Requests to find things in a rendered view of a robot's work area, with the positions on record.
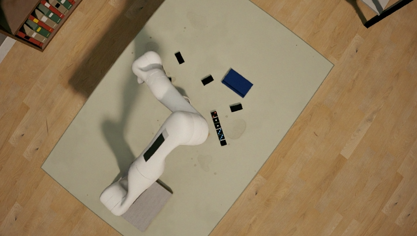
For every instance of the dark blue rectangular block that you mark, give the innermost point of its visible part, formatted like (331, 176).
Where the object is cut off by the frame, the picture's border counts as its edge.
(237, 83)

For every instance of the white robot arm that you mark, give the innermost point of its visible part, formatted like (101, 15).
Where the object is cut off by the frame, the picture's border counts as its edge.
(185, 126)

